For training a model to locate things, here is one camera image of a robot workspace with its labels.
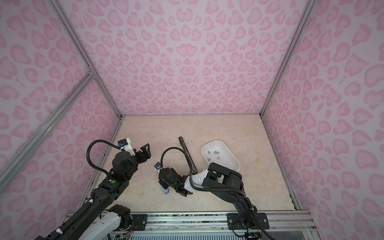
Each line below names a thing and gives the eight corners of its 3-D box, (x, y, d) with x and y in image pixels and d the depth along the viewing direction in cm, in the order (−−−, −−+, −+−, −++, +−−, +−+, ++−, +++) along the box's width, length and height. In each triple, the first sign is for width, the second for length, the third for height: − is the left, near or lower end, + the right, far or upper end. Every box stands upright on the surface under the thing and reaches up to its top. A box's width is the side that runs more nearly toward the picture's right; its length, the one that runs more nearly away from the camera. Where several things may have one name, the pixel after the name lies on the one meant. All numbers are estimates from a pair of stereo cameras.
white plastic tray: (225, 181, 88) (226, 177, 83) (199, 152, 101) (199, 147, 96) (240, 168, 94) (243, 163, 88) (214, 142, 106) (215, 137, 101)
